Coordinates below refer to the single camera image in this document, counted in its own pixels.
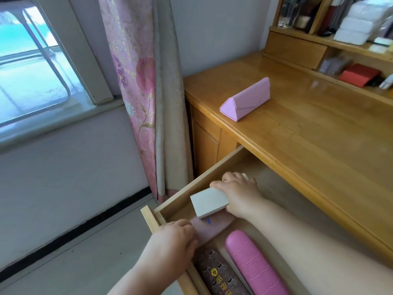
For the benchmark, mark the person's left hand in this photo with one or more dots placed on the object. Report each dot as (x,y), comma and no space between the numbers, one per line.
(169,245)

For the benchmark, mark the person's right hand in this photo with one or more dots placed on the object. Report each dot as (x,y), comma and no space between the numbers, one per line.
(245,196)

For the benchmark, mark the person's left fingers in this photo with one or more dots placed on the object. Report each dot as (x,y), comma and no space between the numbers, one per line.
(187,231)

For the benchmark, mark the person's right thumb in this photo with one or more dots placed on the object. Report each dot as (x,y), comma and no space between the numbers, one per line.
(230,208)

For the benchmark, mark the grey cardboard box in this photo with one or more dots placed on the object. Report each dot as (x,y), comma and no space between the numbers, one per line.
(208,201)

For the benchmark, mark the person's right forearm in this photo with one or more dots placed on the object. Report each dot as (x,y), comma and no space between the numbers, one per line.
(307,248)

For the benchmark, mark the person's left forearm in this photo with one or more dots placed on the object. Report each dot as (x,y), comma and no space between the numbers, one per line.
(141,281)

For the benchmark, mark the pink felt pouch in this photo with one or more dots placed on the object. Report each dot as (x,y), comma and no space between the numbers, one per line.
(215,228)

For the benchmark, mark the wooden desk drawer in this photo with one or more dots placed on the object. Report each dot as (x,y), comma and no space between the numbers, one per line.
(196,181)

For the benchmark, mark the brown patterned glasses case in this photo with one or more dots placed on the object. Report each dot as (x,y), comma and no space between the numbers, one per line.
(218,273)

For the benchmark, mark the pink textured glasses case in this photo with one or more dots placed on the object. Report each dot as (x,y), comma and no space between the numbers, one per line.
(254,267)

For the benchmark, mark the pink triangular glasses case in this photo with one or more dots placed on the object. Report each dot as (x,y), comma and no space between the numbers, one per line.
(248,98)

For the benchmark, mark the wooden desk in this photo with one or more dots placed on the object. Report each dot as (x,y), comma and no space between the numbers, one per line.
(307,125)

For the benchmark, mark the pink floral curtain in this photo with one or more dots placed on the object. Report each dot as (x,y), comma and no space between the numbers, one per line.
(138,89)

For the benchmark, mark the small wooden shelf drawer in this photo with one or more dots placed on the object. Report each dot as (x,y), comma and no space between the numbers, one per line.
(294,50)

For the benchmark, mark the clear plastic holder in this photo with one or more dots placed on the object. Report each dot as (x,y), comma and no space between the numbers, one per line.
(333,66)

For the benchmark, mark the red box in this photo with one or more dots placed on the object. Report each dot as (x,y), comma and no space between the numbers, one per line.
(359,75)

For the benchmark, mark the white bottle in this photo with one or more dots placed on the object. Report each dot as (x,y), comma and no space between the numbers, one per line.
(387,82)

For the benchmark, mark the clear glass cup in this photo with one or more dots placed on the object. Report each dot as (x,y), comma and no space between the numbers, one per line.
(287,15)

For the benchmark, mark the metal rack outside window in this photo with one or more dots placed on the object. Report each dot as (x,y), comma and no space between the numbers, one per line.
(58,73)

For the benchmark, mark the wooden desk shelf unit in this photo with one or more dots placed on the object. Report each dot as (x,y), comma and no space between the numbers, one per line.
(319,15)

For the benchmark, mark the small white card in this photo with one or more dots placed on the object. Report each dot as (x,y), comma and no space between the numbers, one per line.
(377,49)

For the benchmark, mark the dark red books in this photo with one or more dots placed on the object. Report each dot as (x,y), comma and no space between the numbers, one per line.
(333,15)

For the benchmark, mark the white window frame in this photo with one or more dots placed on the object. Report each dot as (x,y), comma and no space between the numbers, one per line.
(83,58)

